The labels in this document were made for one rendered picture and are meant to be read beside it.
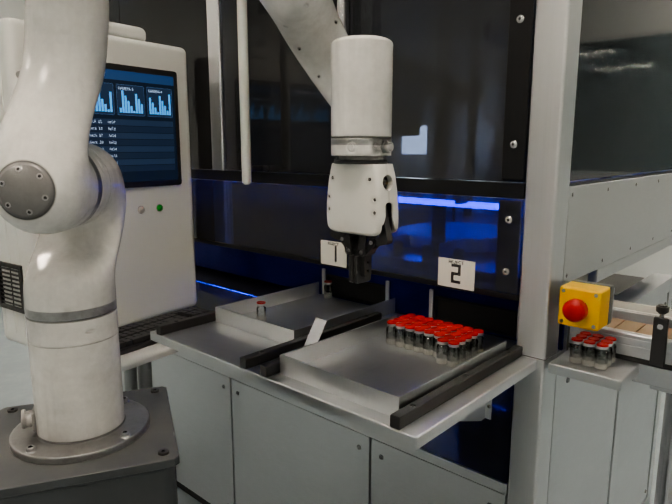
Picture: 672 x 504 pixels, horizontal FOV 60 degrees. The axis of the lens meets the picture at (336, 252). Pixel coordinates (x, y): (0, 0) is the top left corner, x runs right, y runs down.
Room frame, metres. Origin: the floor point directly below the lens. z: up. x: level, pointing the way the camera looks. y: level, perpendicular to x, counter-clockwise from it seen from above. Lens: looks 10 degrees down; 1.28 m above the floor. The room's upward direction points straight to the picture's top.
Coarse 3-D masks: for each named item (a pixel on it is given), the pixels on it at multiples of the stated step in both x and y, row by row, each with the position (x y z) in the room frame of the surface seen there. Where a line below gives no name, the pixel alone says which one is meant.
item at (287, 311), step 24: (312, 288) 1.51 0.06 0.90; (216, 312) 1.27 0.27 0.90; (240, 312) 1.33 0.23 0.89; (288, 312) 1.35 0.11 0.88; (312, 312) 1.35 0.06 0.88; (336, 312) 1.35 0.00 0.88; (360, 312) 1.26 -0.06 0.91; (384, 312) 1.32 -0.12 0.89; (264, 336) 1.16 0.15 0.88; (288, 336) 1.11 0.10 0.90
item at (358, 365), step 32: (384, 320) 1.18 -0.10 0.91; (288, 352) 0.98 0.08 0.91; (320, 352) 1.04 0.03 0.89; (352, 352) 1.07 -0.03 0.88; (384, 352) 1.07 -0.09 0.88; (416, 352) 1.07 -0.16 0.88; (320, 384) 0.90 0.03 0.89; (352, 384) 0.85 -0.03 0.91; (384, 384) 0.92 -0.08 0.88; (416, 384) 0.92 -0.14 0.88
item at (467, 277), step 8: (440, 264) 1.18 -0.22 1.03; (448, 264) 1.17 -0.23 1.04; (464, 264) 1.14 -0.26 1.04; (472, 264) 1.13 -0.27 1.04; (440, 272) 1.18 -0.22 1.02; (448, 272) 1.17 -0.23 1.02; (464, 272) 1.14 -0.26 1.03; (472, 272) 1.13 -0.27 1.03; (440, 280) 1.18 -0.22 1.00; (448, 280) 1.17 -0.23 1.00; (456, 280) 1.15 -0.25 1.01; (464, 280) 1.14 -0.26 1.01; (472, 280) 1.13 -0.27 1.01; (464, 288) 1.14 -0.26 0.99; (472, 288) 1.13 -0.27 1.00
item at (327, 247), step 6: (324, 240) 1.40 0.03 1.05; (324, 246) 1.40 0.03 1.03; (330, 246) 1.39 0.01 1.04; (342, 246) 1.36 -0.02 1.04; (324, 252) 1.40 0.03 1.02; (330, 252) 1.39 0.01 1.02; (342, 252) 1.36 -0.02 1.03; (324, 258) 1.40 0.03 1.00; (330, 258) 1.39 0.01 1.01; (342, 258) 1.36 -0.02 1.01; (330, 264) 1.39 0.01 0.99; (336, 264) 1.38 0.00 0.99; (342, 264) 1.36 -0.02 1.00
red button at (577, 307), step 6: (570, 300) 0.97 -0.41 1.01; (576, 300) 0.96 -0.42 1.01; (564, 306) 0.97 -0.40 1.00; (570, 306) 0.96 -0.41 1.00; (576, 306) 0.96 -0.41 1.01; (582, 306) 0.96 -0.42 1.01; (564, 312) 0.97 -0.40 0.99; (570, 312) 0.96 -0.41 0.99; (576, 312) 0.96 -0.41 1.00; (582, 312) 0.95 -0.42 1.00; (570, 318) 0.96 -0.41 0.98; (576, 318) 0.96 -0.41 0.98; (582, 318) 0.95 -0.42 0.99
